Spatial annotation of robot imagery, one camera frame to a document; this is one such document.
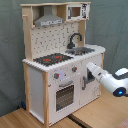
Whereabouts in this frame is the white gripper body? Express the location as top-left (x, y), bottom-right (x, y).
top-left (87, 62), bottom-right (102, 79)

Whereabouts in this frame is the right red stove knob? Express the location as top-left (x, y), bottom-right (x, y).
top-left (71, 66), bottom-right (78, 73)

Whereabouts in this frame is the white oven door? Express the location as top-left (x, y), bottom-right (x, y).
top-left (49, 74), bottom-right (80, 125)

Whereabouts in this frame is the white cupboard door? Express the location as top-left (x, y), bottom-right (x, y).
top-left (80, 55), bottom-right (102, 106)

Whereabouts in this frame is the red stove knob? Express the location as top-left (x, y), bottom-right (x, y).
top-left (71, 66), bottom-right (78, 73)
top-left (54, 73), bottom-right (60, 79)

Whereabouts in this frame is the wooden toy kitchen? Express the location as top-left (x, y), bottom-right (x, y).
top-left (22, 2), bottom-right (105, 128)

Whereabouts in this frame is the black toy faucet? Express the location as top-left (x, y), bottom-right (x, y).
top-left (66, 32), bottom-right (83, 50)

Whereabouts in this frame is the left red stove knob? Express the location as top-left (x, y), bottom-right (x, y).
top-left (54, 73), bottom-right (60, 79)

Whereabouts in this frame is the grey range hood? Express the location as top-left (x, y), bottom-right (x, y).
top-left (35, 5), bottom-right (64, 27)

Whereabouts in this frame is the toy microwave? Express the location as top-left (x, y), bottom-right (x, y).
top-left (66, 3), bottom-right (90, 21)

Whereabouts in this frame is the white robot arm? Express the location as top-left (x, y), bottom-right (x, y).
top-left (87, 62), bottom-right (128, 97)

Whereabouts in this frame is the metal toy sink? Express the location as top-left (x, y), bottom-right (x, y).
top-left (65, 47), bottom-right (95, 56)

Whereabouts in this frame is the black toy stovetop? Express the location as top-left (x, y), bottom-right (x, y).
top-left (34, 53), bottom-right (70, 66)

